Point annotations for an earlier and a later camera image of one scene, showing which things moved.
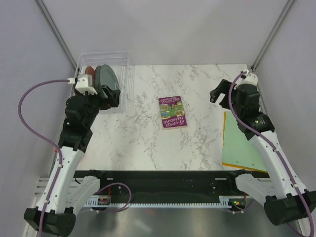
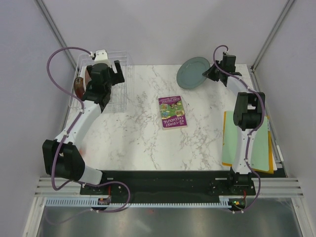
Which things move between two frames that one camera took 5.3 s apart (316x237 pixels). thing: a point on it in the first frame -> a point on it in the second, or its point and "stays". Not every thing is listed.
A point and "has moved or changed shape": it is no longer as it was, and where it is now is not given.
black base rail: (194, 183) stays
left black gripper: (112, 98) -> (117, 78)
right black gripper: (223, 87) -> (210, 74)
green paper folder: (237, 150) stays
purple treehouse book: (173, 112) stays
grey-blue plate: (108, 77) has moved or changed shape
